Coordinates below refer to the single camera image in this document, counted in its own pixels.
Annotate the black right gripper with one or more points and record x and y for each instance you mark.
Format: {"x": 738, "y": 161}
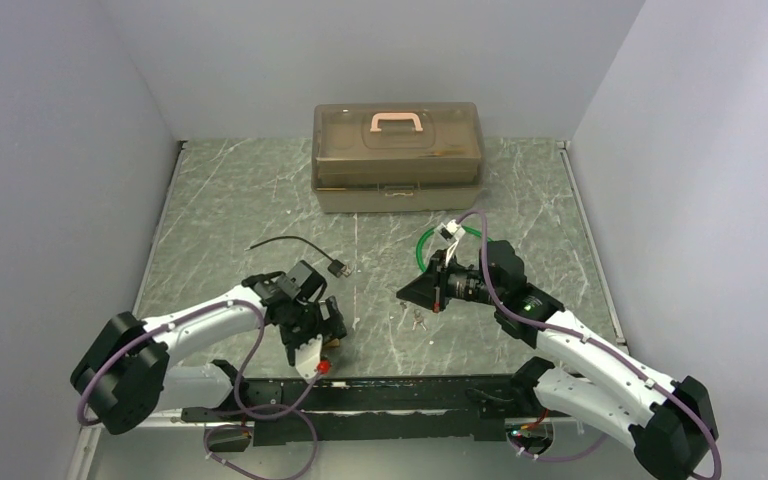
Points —
{"x": 430, "y": 289}

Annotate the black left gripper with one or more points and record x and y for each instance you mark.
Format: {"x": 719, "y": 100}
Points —
{"x": 330, "y": 327}

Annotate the brass padlock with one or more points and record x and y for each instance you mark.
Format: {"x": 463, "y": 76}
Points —
{"x": 332, "y": 344}

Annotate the black cable lock loop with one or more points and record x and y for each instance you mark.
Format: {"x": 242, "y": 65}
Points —
{"x": 336, "y": 267}

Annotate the green cable lock loop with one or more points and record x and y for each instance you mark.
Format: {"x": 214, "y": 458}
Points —
{"x": 425, "y": 237}

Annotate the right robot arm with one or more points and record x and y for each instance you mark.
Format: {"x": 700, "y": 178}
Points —
{"x": 667, "y": 424}

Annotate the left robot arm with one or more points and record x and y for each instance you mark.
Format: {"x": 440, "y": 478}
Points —
{"x": 134, "y": 367}

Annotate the small silver key pair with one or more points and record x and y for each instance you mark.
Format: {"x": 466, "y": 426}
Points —
{"x": 418, "y": 321}

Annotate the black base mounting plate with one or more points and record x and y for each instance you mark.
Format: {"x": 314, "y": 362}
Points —
{"x": 477, "y": 407}

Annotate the translucent brown plastic toolbox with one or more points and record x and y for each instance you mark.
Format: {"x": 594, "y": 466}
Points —
{"x": 397, "y": 157}

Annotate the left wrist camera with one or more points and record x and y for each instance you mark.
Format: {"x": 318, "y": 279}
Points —
{"x": 309, "y": 361}

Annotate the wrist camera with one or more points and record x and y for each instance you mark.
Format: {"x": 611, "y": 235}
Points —
{"x": 452, "y": 232}
{"x": 309, "y": 361}

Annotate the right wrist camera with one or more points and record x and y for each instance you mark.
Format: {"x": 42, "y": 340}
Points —
{"x": 452, "y": 232}

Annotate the aluminium extrusion rail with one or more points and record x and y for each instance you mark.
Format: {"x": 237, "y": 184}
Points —
{"x": 162, "y": 419}

